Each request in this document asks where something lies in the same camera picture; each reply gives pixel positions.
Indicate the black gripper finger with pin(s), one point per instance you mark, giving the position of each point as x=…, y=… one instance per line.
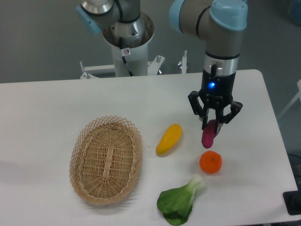
x=235, y=108
x=202, y=112

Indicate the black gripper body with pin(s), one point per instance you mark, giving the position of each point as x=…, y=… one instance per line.
x=216, y=90

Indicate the purple sweet potato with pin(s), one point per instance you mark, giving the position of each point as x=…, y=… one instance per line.
x=209, y=134

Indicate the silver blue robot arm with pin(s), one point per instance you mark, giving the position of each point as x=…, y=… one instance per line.
x=220, y=23

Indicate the woven wicker basket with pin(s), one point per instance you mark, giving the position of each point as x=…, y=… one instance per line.
x=106, y=160

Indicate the yellow mango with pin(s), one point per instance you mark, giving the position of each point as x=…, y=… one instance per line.
x=170, y=138

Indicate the orange tangerine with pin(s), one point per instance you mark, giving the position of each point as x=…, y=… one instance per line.
x=210, y=162

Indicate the green bok choy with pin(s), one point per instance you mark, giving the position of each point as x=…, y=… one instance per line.
x=176, y=204

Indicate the black box at table edge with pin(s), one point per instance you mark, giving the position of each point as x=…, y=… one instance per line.
x=293, y=202

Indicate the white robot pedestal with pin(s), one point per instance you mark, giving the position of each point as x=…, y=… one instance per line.
x=130, y=38

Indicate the white metal base frame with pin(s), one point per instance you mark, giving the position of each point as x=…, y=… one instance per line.
x=123, y=67

